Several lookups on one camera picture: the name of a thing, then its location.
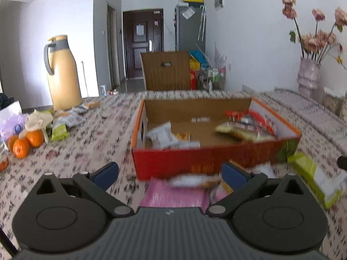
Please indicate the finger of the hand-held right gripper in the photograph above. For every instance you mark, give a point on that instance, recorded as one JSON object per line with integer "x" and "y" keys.
{"x": 343, "y": 163}

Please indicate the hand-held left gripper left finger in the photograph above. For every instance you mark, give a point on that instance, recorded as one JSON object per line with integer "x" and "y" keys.
{"x": 105, "y": 174}

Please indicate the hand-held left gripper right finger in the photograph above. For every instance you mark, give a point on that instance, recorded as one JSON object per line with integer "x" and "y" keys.
{"x": 233, "y": 174}

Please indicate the dark pink snack packet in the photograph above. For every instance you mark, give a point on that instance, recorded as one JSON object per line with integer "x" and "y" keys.
{"x": 221, "y": 196}

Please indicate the white lime-topped snack packet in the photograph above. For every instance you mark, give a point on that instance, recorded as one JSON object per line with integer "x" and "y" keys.
{"x": 311, "y": 176}

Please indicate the large white yellow-edged snack packet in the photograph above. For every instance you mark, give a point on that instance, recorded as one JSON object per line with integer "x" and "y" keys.
{"x": 244, "y": 132}

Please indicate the white chips print packet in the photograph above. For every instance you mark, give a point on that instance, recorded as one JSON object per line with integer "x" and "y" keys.
{"x": 189, "y": 181}

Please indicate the red cardboard box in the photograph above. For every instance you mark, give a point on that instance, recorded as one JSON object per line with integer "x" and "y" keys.
{"x": 189, "y": 162}

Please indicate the silver snack packet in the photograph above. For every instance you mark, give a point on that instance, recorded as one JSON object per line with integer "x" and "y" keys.
{"x": 184, "y": 145}

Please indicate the red snack packet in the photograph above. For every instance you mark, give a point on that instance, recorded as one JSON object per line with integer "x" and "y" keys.
{"x": 260, "y": 120}

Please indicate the light pink snack packet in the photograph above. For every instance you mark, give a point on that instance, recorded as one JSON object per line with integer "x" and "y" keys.
{"x": 173, "y": 195}

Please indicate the orange chips packet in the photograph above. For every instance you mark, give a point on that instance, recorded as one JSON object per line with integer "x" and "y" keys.
{"x": 182, "y": 136}

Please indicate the grey snack packet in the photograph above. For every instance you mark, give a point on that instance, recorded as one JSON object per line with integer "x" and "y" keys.
{"x": 161, "y": 136}

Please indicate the beige woven container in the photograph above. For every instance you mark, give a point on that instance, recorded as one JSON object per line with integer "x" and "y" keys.
{"x": 334, "y": 103}

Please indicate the small lime packet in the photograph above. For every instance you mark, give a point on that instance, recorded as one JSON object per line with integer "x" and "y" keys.
{"x": 60, "y": 132}

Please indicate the small white packet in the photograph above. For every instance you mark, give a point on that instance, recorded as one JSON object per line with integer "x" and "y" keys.
{"x": 70, "y": 119}

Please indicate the small orange packet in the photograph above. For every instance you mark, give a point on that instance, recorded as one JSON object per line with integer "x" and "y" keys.
{"x": 92, "y": 104}

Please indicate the orange fruit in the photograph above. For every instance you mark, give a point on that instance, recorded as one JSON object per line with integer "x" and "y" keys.
{"x": 11, "y": 142}
{"x": 21, "y": 149}
{"x": 35, "y": 138}

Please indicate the cream crumpled wrapper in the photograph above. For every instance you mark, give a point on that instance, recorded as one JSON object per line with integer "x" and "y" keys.
{"x": 39, "y": 120}

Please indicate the white radiator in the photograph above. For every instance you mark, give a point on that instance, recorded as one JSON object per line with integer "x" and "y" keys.
{"x": 247, "y": 88}

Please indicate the pink ribbed vase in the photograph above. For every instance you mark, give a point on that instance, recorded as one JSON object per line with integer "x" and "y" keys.
{"x": 308, "y": 75}

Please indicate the thin white pole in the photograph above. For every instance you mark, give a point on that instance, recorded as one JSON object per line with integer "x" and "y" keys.
{"x": 84, "y": 78}

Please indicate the yellow thermos jug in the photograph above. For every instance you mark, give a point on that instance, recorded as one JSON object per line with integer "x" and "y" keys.
{"x": 65, "y": 81}

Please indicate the red gift box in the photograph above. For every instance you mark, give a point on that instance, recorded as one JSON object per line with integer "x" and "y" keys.
{"x": 194, "y": 80}

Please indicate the clear glass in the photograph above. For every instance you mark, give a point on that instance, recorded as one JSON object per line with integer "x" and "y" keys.
{"x": 3, "y": 159}

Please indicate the white purple plastic bag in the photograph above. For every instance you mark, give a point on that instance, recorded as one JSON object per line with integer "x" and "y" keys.
{"x": 12, "y": 122}

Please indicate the yellow bag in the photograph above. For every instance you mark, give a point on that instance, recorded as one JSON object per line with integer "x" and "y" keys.
{"x": 194, "y": 64}

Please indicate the pale dried reed bundle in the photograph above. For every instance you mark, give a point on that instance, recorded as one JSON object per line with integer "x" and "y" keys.
{"x": 220, "y": 57}

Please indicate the blue plastic dustpan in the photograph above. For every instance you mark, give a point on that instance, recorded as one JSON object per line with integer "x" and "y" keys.
{"x": 198, "y": 55}

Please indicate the black bag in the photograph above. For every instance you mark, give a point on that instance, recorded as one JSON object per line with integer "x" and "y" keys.
{"x": 5, "y": 100}

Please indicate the bunch of dried pink roses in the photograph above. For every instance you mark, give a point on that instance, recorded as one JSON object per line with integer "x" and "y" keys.
{"x": 311, "y": 40}

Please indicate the grey interior door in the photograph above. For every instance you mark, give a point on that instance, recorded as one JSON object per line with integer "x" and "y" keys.
{"x": 113, "y": 46}

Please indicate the dark brown entrance door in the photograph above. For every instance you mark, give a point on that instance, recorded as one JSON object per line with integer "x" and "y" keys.
{"x": 141, "y": 48}

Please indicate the grey refrigerator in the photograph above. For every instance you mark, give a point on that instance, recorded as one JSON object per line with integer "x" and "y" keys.
{"x": 189, "y": 35}

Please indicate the white folded umbrella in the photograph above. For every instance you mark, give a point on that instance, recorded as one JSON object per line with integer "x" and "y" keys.
{"x": 202, "y": 21}

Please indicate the paper sheet on refrigerator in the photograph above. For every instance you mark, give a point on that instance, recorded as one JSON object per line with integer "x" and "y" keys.
{"x": 188, "y": 12}

